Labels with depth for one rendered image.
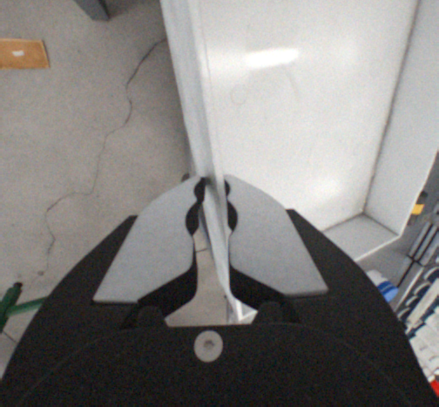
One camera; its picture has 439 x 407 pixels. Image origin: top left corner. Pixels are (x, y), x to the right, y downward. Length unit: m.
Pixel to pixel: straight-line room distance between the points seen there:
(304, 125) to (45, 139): 1.13
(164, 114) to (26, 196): 0.76
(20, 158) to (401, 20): 1.27
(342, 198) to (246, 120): 0.16
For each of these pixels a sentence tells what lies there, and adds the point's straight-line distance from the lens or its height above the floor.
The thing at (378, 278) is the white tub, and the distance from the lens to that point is 0.79.
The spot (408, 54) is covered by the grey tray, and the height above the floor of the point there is 0.95.
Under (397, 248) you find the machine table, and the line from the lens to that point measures 0.83.
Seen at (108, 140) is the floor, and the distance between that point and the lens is 1.16.
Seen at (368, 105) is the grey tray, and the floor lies 0.95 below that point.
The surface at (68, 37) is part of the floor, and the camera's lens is 1.13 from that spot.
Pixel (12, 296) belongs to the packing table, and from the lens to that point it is 1.67.
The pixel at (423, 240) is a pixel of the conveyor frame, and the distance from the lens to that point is 0.87.
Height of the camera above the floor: 1.10
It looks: 56 degrees down
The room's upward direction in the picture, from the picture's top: 146 degrees clockwise
